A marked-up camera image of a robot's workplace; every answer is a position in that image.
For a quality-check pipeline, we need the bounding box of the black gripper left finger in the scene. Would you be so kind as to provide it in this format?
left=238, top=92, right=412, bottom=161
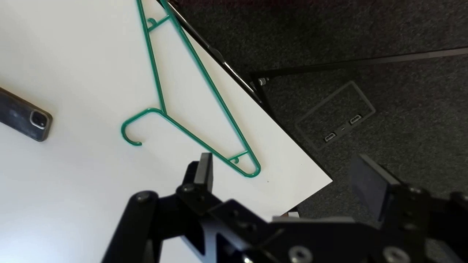
left=100, top=152, right=268, bottom=263

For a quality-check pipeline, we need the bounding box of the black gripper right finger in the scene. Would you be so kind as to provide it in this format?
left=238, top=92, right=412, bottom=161
left=349, top=154, right=468, bottom=263

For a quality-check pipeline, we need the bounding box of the green clothing hanger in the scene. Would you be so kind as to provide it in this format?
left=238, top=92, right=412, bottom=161
left=119, top=0, right=261, bottom=180

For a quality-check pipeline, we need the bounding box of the floor outlet cover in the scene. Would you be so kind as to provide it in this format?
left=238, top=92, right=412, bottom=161
left=293, top=79, right=377, bottom=146

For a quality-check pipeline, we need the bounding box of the dark smartphone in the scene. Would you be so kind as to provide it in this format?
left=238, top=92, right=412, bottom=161
left=0, top=86, right=53, bottom=143

